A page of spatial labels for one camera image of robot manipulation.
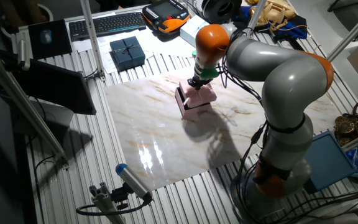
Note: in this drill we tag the black computer keyboard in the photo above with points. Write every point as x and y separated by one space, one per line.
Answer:
107 25

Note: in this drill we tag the orange and grey teach pendant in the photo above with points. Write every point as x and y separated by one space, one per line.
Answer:
163 9

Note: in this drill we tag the white marble pattern board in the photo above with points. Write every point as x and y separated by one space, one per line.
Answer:
154 130

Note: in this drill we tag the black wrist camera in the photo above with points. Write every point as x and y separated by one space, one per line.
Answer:
191 82

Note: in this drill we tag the short aluminium profile stub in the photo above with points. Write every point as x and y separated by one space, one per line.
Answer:
102 202

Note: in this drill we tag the black round spool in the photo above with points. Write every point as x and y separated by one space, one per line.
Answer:
219 9

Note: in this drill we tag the black flat panel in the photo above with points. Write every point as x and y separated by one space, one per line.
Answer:
57 87

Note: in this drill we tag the black camera clamp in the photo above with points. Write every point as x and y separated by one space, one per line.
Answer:
120 196

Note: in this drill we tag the grey computer mouse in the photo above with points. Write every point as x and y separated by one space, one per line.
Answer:
46 36

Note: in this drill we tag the white paper sheets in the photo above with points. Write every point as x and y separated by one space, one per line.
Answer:
154 40

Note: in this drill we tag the silver depth camera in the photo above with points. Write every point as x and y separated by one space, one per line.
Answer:
23 56

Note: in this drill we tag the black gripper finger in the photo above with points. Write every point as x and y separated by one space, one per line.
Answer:
197 88
202 87

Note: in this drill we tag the beige telephone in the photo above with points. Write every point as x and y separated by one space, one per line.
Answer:
275 12

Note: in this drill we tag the blue flat box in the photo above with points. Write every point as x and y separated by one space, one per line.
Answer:
328 161

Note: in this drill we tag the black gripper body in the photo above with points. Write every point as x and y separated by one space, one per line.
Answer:
202 81

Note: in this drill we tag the pink gift box base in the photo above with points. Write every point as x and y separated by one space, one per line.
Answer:
194 113

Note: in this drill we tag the light blue gift box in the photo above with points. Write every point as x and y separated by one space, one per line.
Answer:
191 28

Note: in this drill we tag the dark blue gift box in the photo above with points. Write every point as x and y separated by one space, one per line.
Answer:
127 53

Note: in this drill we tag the silver camera with blue cap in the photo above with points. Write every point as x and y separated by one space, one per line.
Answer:
132 180

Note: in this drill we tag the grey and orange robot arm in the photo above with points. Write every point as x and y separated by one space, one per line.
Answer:
287 84

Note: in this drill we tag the blue cloth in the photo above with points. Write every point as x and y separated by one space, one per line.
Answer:
294 26

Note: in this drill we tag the black mouse pad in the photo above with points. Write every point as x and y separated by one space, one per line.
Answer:
57 43

